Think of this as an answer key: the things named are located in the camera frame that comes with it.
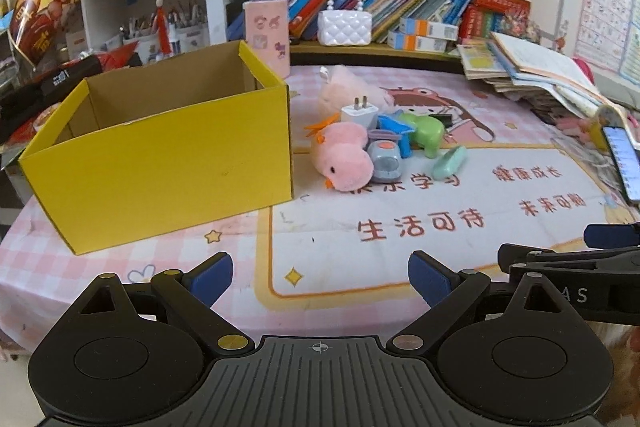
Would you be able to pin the pink sticker notebook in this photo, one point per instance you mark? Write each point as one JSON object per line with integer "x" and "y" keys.
{"x": 267, "y": 37}

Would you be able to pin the long black box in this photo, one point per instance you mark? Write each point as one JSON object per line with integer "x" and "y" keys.
{"x": 70, "y": 77}

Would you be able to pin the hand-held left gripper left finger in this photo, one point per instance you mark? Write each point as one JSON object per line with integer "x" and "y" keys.
{"x": 212, "y": 278}

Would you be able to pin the pink plush duck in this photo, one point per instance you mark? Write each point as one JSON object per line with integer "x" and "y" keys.
{"x": 345, "y": 162}

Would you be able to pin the black binder clip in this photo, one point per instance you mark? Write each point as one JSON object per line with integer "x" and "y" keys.
{"x": 445, "y": 121}

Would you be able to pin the fluffy pink plush toy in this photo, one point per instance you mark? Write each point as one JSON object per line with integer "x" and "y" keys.
{"x": 345, "y": 89}

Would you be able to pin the grey toy with lilac top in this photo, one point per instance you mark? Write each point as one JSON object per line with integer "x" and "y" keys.
{"x": 385, "y": 162}

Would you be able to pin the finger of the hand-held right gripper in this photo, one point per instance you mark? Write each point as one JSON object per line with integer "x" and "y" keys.
{"x": 560, "y": 254}
{"x": 612, "y": 234}

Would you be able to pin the white pen holder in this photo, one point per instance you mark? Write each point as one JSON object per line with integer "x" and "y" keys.
{"x": 192, "y": 38}
{"x": 142, "y": 47}

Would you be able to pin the yellow cardboard box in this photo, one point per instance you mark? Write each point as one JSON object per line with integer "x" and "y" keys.
{"x": 150, "y": 167}

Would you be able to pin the green frog toy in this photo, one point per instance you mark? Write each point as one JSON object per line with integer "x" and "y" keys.
{"x": 427, "y": 134}

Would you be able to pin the mint green stapler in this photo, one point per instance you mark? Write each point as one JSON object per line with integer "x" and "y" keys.
{"x": 450, "y": 162}

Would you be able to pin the red paper decoration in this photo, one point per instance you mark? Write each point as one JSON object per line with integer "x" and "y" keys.
{"x": 117, "y": 56}

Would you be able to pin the red god of wealth decoration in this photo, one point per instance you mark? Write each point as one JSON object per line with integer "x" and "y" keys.
{"x": 42, "y": 2}

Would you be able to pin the smartphone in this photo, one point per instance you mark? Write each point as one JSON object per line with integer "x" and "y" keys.
{"x": 625, "y": 162}

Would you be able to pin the white charger plug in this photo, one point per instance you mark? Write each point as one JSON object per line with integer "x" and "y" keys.
{"x": 357, "y": 114}

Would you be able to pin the printed desk mat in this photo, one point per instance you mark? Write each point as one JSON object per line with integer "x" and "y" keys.
{"x": 450, "y": 217}

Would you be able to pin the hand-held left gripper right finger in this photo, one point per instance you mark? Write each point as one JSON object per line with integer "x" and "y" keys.
{"x": 427, "y": 279}

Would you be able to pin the red boxed book set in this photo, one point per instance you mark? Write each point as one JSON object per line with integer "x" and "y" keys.
{"x": 495, "y": 14}

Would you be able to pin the blue plastic-wrapped packet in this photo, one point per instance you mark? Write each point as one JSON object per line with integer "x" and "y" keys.
{"x": 392, "y": 124}

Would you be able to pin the pile of open workbooks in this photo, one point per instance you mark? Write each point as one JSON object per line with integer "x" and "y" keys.
{"x": 540, "y": 67}

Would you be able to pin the orange and white box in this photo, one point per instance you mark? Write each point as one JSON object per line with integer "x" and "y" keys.
{"x": 430, "y": 27}
{"x": 420, "y": 43}

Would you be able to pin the red and white hanging doll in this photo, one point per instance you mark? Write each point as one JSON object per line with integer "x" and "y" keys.
{"x": 162, "y": 27}

